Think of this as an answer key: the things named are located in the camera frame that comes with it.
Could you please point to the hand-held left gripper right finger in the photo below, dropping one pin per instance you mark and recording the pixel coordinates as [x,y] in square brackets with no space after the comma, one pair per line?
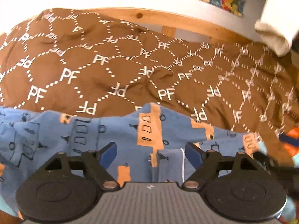
[193,155]

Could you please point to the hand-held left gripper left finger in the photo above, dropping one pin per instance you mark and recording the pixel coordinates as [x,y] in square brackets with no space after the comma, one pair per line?
[108,154]

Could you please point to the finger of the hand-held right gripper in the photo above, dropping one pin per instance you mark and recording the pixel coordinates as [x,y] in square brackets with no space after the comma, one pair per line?
[288,138]
[278,164]

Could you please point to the blue pants with orange cars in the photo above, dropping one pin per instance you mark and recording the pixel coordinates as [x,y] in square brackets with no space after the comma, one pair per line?
[70,133]

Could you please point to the colourful bedsheet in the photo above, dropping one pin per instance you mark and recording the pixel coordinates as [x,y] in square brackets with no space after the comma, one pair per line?
[292,205]

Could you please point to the brown patterned blanket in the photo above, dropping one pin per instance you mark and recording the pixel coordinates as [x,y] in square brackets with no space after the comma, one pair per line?
[149,70]

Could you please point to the cream hanging garment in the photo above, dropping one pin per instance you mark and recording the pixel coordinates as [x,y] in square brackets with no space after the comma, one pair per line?
[278,23]

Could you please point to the wooden bed frame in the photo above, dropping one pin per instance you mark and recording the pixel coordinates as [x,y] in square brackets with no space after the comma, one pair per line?
[151,16]

